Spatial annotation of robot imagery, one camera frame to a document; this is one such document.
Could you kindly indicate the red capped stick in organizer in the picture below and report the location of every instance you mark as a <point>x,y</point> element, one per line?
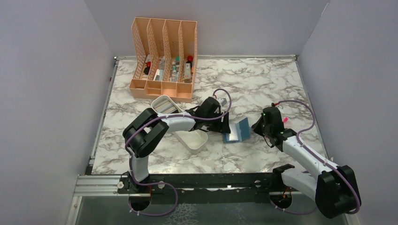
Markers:
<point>188,69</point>

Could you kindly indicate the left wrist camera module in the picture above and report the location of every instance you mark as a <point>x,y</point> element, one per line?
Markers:
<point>222,101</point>

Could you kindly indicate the teal capped tubes in organizer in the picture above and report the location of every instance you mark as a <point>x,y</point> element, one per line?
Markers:
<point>175,66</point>

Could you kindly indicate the white oblong plastic tray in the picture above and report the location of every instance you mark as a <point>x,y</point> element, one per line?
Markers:
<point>194,141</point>

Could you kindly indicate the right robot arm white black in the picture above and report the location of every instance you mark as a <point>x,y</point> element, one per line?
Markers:
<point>333,188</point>

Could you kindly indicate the black mounting rail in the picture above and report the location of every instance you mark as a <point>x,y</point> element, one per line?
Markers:
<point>259,187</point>

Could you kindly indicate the red black item in organizer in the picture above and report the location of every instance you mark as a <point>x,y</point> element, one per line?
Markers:
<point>147,68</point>

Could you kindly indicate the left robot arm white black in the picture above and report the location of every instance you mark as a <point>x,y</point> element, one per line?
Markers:
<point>143,135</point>

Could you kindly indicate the peach plastic file organizer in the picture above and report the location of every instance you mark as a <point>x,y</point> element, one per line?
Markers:
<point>167,58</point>

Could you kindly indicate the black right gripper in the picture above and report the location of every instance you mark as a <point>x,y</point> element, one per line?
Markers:
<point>256,127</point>

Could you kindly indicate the grey box in organizer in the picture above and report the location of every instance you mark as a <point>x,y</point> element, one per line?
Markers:
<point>160,71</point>

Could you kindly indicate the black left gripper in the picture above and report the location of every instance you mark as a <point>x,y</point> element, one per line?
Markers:
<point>221,127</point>

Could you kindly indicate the teal card holder wallet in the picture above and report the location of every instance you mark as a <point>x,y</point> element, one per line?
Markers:
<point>239,132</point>

